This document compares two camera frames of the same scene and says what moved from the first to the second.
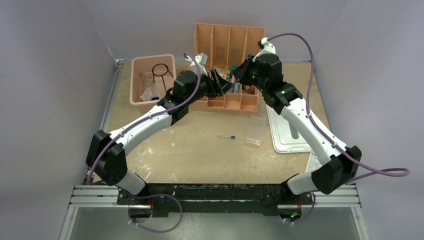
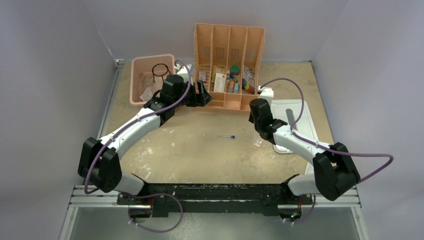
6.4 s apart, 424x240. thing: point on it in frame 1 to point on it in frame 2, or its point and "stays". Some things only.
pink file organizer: [225, 47] stays
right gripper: [251, 62] to [251, 118]
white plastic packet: [146, 95] stays
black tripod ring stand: [161, 75] stays
